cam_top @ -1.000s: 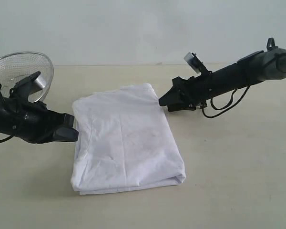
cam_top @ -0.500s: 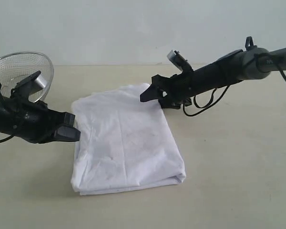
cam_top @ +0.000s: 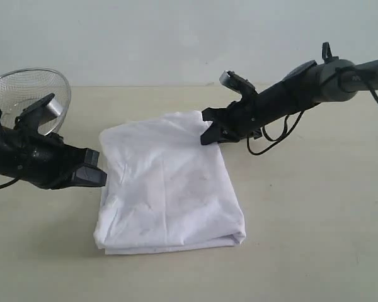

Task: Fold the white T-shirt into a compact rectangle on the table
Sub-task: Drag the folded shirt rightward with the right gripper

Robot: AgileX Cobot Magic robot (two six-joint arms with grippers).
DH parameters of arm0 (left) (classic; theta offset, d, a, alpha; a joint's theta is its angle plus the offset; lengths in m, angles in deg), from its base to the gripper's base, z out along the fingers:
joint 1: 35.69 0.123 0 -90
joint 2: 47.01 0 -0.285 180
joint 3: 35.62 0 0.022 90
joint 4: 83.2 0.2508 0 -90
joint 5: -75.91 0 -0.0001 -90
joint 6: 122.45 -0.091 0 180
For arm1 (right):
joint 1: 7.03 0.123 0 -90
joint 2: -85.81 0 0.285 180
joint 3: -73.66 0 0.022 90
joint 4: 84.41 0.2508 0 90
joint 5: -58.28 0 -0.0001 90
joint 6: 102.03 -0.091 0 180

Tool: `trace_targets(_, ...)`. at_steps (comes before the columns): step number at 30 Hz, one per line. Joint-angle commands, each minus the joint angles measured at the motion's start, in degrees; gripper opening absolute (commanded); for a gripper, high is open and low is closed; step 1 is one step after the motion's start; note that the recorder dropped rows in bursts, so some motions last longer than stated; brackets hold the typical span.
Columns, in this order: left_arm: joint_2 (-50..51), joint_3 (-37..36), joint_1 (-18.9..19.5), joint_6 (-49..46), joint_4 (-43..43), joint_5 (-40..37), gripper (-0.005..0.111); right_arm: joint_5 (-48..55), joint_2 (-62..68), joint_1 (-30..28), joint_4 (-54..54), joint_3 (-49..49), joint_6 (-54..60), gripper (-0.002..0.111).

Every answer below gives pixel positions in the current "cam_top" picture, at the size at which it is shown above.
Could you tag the metal wire mesh basket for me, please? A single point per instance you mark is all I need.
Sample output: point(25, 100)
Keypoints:
point(21, 88)

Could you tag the white t-shirt with red print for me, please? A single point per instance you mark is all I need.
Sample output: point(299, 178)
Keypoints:
point(165, 191)

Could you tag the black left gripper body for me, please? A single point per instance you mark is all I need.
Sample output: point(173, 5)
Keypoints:
point(45, 161)

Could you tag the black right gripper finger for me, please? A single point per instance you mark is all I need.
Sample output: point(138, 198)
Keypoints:
point(216, 133)
point(217, 115)

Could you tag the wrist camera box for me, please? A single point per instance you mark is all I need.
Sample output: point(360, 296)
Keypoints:
point(39, 110)
point(236, 83)

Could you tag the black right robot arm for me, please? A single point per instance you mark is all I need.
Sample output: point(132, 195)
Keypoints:
point(310, 84)

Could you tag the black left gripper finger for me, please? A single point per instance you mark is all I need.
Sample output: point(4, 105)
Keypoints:
point(87, 176)
point(89, 157)

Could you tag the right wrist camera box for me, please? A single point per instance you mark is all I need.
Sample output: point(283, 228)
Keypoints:
point(236, 83)

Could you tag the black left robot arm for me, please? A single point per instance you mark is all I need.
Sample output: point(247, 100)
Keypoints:
point(8, 152)

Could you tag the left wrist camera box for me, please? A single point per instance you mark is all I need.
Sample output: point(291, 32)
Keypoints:
point(39, 110)

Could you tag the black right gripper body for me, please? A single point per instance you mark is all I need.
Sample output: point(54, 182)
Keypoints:
point(244, 116)

